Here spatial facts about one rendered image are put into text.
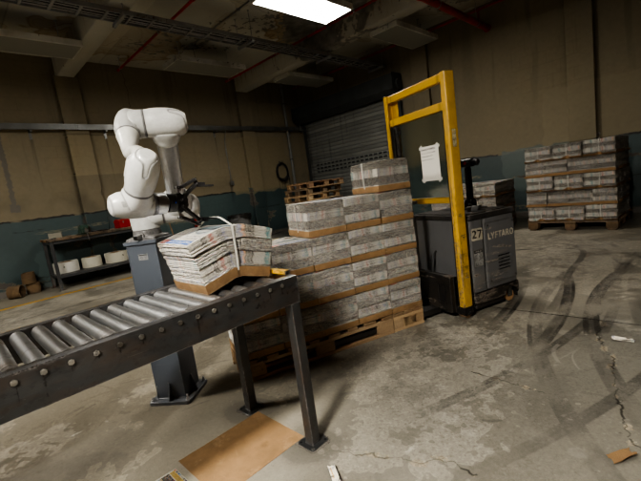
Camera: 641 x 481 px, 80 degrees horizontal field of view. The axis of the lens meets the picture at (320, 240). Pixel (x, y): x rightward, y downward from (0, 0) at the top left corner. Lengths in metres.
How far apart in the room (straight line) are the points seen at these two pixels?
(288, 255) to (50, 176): 6.82
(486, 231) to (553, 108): 5.44
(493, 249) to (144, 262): 2.57
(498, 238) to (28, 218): 7.73
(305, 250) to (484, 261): 1.49
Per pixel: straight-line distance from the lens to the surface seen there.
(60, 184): 8.83
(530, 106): 8.62
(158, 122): 2.01
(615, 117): 8.33
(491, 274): 3.40
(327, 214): 2.60
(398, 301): 2.99
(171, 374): 2.61
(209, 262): 1.60
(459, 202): 3.04
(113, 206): 1.57
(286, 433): 2.11
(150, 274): 2.44
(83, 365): 1.35
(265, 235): 1.75
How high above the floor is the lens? 1.17
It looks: 8 degrees down
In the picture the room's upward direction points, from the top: 8 degrees counter-clockwise
